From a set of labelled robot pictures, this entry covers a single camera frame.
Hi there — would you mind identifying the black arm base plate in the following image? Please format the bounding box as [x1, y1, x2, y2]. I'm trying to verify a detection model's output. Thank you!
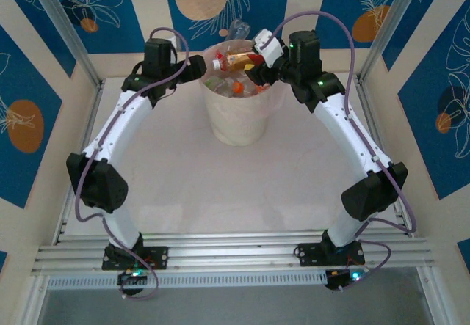
[101, 244, 170, 271]
[294, 242, 365, 267]

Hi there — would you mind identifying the white round waste bin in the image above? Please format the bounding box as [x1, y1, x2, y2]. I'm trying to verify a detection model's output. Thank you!
[199, 40, 287, 147]

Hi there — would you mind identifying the aluminium cross rail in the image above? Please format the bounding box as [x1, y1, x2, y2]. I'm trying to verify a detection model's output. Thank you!
[32, 229, 438, 271]

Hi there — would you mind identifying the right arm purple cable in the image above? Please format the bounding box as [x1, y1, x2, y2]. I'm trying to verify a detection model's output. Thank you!
[266, 10, 418, 280]

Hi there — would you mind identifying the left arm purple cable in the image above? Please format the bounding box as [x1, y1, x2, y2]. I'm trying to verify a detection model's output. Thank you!
[75, 26, 192, 301]

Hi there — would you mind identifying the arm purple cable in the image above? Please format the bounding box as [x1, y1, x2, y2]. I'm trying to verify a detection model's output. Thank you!
[266, 10, 418, 280]
[75, 26, 192, 301]

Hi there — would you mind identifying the aluminium lower frame bar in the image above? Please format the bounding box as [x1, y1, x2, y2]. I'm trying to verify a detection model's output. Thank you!
[20, 270, 51, 325]
[416, 266, 453, 325]

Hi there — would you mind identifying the aluminium corner post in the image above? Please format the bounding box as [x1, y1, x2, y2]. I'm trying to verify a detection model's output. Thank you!
[356, 0, 430, 84]
[26, 0, 104, 87]

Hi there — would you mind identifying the black controller board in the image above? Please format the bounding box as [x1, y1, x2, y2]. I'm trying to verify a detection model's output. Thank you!
[117, 269, 148, 297]
[325, 268, 368, 292]

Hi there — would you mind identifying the aluminium side rail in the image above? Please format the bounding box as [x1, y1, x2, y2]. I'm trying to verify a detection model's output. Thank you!
[54, 78, 106, 245]
[352, 74, 418, 238]

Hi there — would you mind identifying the white slotted cable duct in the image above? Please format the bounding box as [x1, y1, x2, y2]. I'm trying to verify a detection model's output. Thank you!
[47, 269, 328, 292]

